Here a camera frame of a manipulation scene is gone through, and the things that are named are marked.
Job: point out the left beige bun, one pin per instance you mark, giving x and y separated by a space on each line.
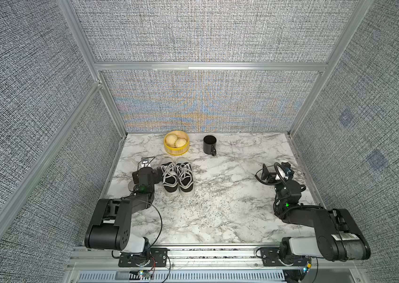
171 139

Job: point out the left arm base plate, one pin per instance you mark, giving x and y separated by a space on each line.
155 257

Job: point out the small silver round tin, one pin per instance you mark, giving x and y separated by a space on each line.
132 186

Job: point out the aluminium front rail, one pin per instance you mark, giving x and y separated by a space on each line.
183 257

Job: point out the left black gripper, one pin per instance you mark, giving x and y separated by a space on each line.
148 173

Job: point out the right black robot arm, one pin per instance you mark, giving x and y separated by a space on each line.
337 236

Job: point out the black mug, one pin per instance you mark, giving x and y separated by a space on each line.
209 145

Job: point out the beige bun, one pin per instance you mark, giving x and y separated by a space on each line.
171 139
180 142

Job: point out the right beige bun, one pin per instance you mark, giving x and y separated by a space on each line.
180 142

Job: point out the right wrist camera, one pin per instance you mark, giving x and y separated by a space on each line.
280 173

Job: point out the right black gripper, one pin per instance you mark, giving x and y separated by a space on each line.
281 180

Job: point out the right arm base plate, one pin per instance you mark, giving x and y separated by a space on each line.
272 257

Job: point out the yellow steamer basket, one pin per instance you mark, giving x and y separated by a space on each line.
178 151

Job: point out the black sneaker white laces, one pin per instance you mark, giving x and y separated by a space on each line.
185 177
169 177

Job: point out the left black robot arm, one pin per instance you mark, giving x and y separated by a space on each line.
110 225

